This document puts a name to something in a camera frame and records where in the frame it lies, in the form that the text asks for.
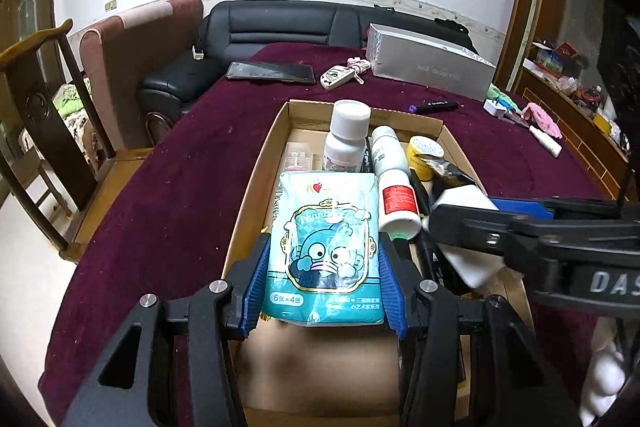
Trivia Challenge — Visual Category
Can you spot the wooden chair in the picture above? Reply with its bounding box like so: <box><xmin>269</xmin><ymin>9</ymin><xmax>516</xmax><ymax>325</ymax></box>
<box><xmin>0</xmin><ymin>19</ymin><xmax>156</xmax><ymax>263</ymax></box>

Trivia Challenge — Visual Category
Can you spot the black pen with purple cap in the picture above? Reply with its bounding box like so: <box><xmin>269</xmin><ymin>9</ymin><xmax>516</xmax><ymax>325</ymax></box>
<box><xmin>407</xmin><ymin>99</ymin><xmax>461</xmax><ymax>115</ymax></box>

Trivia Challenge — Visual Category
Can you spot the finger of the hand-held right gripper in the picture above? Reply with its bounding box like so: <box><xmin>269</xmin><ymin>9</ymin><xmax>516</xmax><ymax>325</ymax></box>
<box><xmin>431</xmin><ymin>204</ymin><xmax>566</xmax><ymax>289</ymax></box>
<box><xmin>490</xmin><ymin>197</ymin><xmax>640</xmax><ymax>239</ymax></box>

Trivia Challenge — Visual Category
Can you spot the black marker with beige end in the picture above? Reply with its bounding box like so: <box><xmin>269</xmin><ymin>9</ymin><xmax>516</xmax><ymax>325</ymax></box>
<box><xmin>410</xmin><ymin>172</ymin><xmax>443</xmax><ymax>283</ymax></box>

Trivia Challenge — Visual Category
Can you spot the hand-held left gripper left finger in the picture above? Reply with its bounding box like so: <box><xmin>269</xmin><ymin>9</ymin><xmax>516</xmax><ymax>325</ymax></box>
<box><xmin>62</xmin><ymin>234</ymin><xmax>272</xmax><ymax>427</ymax></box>

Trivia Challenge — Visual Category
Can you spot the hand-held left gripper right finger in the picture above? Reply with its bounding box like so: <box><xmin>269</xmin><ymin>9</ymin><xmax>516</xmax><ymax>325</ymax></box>
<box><xmin>380</xmin><ymin>234</ymin><xmax>581</xmax><ymax>427</ymax></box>

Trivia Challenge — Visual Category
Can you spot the brown armchair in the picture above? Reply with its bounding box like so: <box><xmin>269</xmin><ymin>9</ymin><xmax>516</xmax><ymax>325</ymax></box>
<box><xmin>79</xmin><ymin>0</ymin><xmax>205</xmax><ymax>152</ymax></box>

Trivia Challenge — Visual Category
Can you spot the clear plastic case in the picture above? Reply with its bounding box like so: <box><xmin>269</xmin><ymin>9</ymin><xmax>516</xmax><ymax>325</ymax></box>
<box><xmin>282</xmin><ymin>142</ymin><xmax>316</xmax><ymax>172</ymax></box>

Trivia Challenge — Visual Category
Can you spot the white bottle with red label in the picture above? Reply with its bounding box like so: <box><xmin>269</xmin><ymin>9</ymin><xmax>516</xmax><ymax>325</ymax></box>
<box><xmin>377</xmin><ymin>170</ymin><xmax>422</xmax><ymax>240</ymax></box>

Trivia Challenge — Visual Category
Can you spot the blue cartoon tissue pack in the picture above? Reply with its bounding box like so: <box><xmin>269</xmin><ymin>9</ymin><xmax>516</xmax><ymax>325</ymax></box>
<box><xmin>260</xmin><ymin>170</ymin><xmax>386</xmax><ymax>327</ymax></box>

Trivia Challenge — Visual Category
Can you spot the patterned cushion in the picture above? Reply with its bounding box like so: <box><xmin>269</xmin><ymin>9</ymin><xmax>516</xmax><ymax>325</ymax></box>
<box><xmin>55</xmin><ymin>77</ymin><xmax>101</xmax><ymax>162</ymax></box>

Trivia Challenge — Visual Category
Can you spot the colourful carton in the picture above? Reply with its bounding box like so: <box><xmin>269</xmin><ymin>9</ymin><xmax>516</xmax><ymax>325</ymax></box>
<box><xmin>532</xmin><ymin>42</ymin><xmax>576</xmax><ymax>68</ymax></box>

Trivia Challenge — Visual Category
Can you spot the large white bottle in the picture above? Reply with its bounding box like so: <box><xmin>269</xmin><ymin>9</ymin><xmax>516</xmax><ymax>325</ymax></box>
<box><xmin>322</xmin><ymin>99</ymin><xmax>372</xmax><ymax>175</ymax></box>

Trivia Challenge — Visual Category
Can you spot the white fleece garment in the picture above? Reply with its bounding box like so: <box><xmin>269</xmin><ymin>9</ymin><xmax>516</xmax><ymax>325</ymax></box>
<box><xmin>580</xmin><ymin>317</ymin><xmax>631</xmax><ymax>427</ymax></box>

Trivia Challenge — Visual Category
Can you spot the black and white snack bag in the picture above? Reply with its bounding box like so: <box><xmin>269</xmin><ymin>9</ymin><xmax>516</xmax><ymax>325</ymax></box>
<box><xmin>417</xmin><ymin>154</ymin><xmax>508</xmax><ymax>290</ymax></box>

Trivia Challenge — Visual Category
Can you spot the grey shoe box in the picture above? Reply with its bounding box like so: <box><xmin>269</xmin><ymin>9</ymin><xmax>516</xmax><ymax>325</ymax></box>
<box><xmin>365</xmin><ymin>23</ymin><xmax>497</xmax><ymax>102</ymax></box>

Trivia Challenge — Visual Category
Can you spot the small white bottle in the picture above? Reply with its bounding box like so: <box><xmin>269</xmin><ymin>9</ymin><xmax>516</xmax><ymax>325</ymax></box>
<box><xmin>370</xmin><ymin>125</ymin><xmax>411</xmax><ymax>178</ymax></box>

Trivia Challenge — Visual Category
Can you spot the cardboard box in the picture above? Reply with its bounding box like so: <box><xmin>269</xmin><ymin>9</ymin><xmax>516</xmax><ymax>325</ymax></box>
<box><xmin>222</xmin><ymin>99</ymin><xmax>538</xmax><ymax>413</ymax></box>

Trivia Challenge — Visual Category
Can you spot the maroon tablecloth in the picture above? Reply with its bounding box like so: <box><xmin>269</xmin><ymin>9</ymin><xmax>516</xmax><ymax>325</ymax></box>
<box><xmin>37</xmin><ymin>42</ymin><xmax>616</xmax><ymax>427</ymax></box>

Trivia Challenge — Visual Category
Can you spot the wooden counter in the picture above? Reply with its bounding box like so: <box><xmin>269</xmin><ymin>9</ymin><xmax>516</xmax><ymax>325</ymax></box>
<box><xmin>517</xmin><ymin>57</ymin><xmax>640</xmax><ymax>202</ymax></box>

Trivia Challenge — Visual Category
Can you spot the black marker with green cap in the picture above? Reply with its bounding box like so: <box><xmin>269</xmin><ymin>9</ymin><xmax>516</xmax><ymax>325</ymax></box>
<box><xmin>391</xmin><ymin>229</ymin><xmax>418</xmax><ymax>278</ymax></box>

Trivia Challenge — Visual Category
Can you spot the white key fob with cord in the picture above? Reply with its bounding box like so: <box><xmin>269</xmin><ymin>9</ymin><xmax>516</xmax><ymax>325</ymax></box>
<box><xmin>319</xmin><ymin>57</ymin><xmax>373</xmax><ymax>90</ymax></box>

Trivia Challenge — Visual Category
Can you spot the black phone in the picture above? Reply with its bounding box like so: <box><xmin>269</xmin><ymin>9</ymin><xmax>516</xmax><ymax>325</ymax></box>
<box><xmin>225</xmin><ymin>61</ymin><xmax>317</xmax><ymax>85</ymax></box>

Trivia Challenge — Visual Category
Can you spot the pink towel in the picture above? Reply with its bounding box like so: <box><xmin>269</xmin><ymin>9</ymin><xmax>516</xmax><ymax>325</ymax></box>
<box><xmin>520</xmin><ymin>103</ymin><xmax>563</xmax><ymax>140</ymax></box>

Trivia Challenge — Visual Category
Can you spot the black leather sofa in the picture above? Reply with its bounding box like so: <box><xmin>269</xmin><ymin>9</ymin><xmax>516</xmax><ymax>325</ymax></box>
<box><xmin>137</xmin><ymin>1</ymin><xmax>476</xmax><ymax>118</ymax></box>

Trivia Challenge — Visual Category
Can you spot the slim white bottle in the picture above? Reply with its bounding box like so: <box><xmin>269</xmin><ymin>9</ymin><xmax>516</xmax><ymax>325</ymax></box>
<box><xmin>530</xmin><ymin>125</ymin><xmax>563</xmax><ymax>158</ymax></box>

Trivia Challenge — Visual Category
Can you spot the yellow jar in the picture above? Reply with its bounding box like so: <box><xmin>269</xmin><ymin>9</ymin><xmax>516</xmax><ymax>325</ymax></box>
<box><xmin>406</xmin><ymin>136</ymin><xmax>446</xmax><ymax>182</ymax></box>

